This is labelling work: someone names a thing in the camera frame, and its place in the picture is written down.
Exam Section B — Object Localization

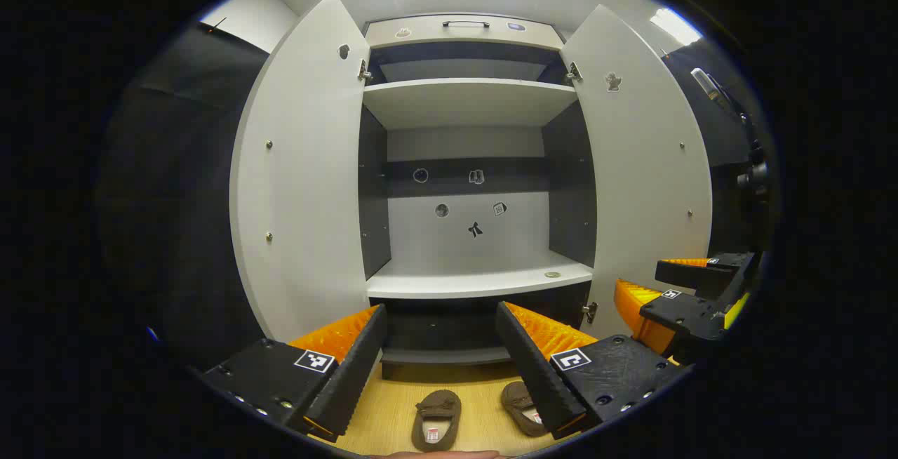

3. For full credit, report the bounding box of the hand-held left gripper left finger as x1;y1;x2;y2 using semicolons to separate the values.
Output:
202;303;388;444

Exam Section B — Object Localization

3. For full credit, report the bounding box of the ceiling light panel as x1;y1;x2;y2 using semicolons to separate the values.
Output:
649;8;703;46

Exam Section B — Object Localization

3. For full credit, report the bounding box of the beige cabinet drawer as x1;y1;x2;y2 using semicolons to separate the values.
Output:
365;13;565;51

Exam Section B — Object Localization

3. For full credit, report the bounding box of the white shoe cabinet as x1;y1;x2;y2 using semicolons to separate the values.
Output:
358;13;597;381

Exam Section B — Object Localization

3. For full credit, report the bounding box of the white shoe cabinet door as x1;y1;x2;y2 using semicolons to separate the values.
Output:
560;4;713;339
230;0;371;342

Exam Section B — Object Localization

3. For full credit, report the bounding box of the brown fuzzy shoe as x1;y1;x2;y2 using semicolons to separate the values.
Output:
501;380;549;437
411;389;462;453

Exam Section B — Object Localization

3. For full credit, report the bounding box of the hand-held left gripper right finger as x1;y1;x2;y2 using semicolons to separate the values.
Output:
495;300;692;440

